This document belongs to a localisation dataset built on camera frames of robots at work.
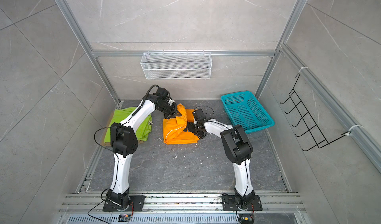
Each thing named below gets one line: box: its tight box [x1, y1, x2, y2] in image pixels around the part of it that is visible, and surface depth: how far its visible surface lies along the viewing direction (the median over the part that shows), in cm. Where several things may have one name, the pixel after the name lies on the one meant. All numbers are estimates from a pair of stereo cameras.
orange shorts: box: [162, 103, 200, 145], surface depth 94 cm
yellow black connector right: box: [241, 217, 254, 224], surface depth 71 cm
